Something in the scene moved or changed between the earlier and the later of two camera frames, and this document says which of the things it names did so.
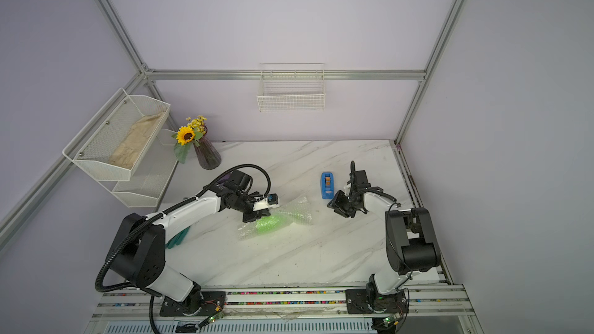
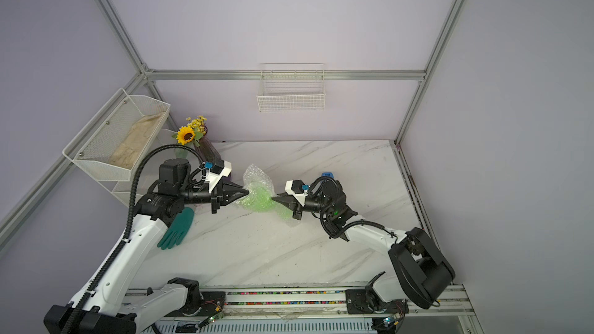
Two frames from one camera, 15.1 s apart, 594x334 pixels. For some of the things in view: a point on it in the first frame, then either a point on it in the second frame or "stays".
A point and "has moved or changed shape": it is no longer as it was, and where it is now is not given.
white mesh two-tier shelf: (124, 147) stays
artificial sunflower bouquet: (187, 135) stays
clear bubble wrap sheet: (295, 212) has moved or changed shape
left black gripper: (255, 216) to (221, 196)
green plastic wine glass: (276, 222) has moved or changed shape
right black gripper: (338, 206) to (289, 201)
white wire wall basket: (291, 87) stays
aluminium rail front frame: (431, 309) stays
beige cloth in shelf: (128, 151) stays
